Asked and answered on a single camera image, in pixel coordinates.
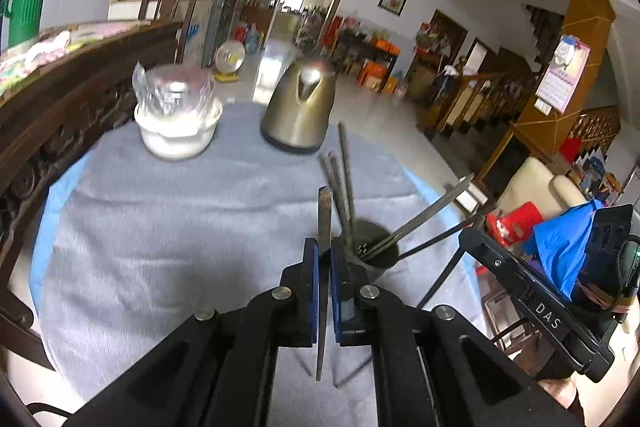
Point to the orange boxes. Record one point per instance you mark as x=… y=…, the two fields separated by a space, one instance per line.
x=375 y=77

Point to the blue water jug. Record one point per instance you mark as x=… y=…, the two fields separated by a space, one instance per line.
x=253 y=39

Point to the small floor fan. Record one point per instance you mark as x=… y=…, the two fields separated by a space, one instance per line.
x=230 y=57

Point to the white cardboard box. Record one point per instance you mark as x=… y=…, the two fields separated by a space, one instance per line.
x=125 y=5

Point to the thin dark metal chopstick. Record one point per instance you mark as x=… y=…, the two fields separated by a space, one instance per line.
x=442 y=278
x=440 y=238

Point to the red plastic stool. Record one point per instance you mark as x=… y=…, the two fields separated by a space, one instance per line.
x=517 y=219

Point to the wall calendar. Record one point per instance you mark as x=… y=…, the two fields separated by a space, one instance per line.
x=560 y=82

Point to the wooden chair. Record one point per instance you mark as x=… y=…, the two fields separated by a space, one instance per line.
x=160 y=4

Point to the white cabinet with blue print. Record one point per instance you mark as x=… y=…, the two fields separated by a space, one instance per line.
x=197 y=32

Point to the wooden stair railing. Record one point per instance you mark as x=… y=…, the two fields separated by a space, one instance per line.
x=500 y=92

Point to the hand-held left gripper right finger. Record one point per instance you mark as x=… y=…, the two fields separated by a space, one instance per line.
x=336 y=302

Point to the person's right hand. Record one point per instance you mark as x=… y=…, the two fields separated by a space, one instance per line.
x=562 y=394

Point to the dark carved wooden bench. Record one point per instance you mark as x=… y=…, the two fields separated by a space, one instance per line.
x=65 y=107

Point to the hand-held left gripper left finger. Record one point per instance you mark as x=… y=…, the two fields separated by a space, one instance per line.
x=314 y=297

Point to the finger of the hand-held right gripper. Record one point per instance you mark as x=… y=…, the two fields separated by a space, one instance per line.
x=492 y=257

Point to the beige armchair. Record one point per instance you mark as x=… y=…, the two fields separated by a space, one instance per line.
x=535 y=182

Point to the grey tablecloth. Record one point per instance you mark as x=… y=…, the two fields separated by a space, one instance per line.
x=175 y=232

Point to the light blue cloth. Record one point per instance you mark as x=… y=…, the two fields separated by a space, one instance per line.
x=50 y=217

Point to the white bowl with plastic wrap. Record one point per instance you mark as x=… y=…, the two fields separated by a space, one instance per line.
x=175 y=137

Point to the steel electric kettle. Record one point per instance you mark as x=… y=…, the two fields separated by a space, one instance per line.
x=295 y=122

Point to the pile of folded cloths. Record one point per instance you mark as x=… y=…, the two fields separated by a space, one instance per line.
x=45 y=47

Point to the grey metal cup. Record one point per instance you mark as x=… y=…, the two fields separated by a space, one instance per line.
x=377 y=269

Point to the blue plastic bag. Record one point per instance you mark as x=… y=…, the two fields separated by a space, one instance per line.
x=562 y=247

